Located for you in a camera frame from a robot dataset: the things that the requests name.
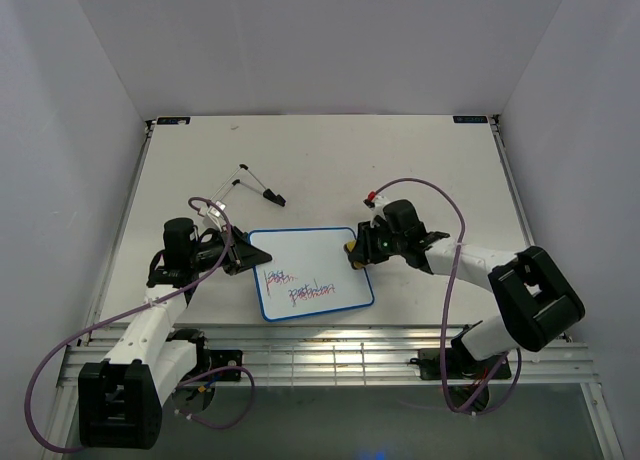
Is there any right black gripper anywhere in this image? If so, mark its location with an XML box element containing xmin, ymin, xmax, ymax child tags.
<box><xmin>348</xmin><ymin>219</ymin><xmax>405</xmax><ymax>266</ymax></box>

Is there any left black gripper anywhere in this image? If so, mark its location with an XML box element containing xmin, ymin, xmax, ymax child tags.
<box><xmin>190</xmin><ymin>225</ymin><xmax>273</xmax><ymax>276</ymax></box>

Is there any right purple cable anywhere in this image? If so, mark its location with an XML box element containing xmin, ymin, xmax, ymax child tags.
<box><xmin>372</xmin><ymin>177</ymin><xmax>524</xmax><ymax>414</ymax></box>

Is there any purple cable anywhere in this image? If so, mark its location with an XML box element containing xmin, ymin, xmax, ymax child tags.
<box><xmin>24</xmin><ymin>195</ymin><xmax>257</xmax><ymax>454</ymax></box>
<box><xmin>372</xmin><ymin>177</ymin><xmax>524</xmax><ymax>414</ymax></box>

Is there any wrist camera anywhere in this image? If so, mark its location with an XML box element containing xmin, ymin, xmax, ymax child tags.
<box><xmin>197</xmin><ymin>201</ymin><xmax>226</xmax><ymax>231</ymax></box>
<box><xmin>363</xmin><ymin>191</ymin><xmax>391</xmax><ymax>224</ymax></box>

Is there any corner label sticker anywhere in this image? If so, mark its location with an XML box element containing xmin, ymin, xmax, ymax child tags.
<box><xmin>452</xmin><ymin>115</ymin><xmax>488</xmax><ymax>124</ymax></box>
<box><xmin>156</xmin><ymin>117</ymin><xmax>191</xmax><ymax>126</ymax></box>

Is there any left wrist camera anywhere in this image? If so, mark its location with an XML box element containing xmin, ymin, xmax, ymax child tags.
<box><xmin>197</xmin><ymin>201</ymin><xmax>226</xmax><ymax>231</ymax></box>

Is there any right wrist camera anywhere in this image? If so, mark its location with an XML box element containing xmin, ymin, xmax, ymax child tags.
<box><xmin>363</xmin><ymin>191</ymin><xmax>391</xmax><ymax>224</ymax></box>

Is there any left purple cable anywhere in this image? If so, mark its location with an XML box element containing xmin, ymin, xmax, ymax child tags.
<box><xmin>24</xmin><ymin>195</ymin><xmax>257</xmax><ymax>454</ymax></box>

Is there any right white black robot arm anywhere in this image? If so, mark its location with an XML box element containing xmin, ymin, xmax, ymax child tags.
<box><xmin>344</xmin><ymin>197</ymin><xmax>586</xmax><ymax>377</ymax></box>

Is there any right corner label sticker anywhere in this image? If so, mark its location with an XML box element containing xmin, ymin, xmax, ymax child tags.
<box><xmin>452</xmin><ymin>115</ymin><xmax>488</xmax><ymax>124</ymax></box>

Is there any aluminium frame rail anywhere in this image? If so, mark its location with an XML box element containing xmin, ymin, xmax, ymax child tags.
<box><xmin>57</xmin><ymin>325</ymin><xmax>599</xmax><ymax>388</ymax></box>

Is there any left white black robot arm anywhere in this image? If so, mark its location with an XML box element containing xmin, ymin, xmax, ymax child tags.
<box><xmin>78</xmin><ymin>217</ymin><xmax>272</xmax><ymax>450</ymax></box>

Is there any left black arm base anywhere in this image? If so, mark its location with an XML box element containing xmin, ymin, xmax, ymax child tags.
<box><xmin>187</xmin><ymin>348</ymin><xmax>243</xmax><ymax>382</ymax></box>

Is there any black wire easel stand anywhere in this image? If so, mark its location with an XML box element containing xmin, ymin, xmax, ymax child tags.
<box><xmin>210</xmin><ymin>163</ymin><xmax>286</xmax><ymax>207</ymax></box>

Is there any blue framed whiteboard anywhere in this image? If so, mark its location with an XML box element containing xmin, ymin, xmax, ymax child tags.
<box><xmin>248</xmin><ymin>227</ymin><xmax>375</xmax><ymax>322</ymax></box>

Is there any left corner label sticker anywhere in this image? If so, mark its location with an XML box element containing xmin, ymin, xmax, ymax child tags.
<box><xmin>156</xmin><ymin>117</ymin><xmax>191</xmax><ymax>126</ymax></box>

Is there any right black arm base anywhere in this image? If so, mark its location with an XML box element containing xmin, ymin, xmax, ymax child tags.
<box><xmin>408</xmin><ymin>347</ymin><xmax>512</xmax><ymax>382</ymax></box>

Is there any yellow whiteboard eraser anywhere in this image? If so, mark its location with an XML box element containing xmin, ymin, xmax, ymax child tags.
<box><xmin>343</xmin><ymin>240</ymin><xmax>365</xmax><ymax>270</ymax></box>

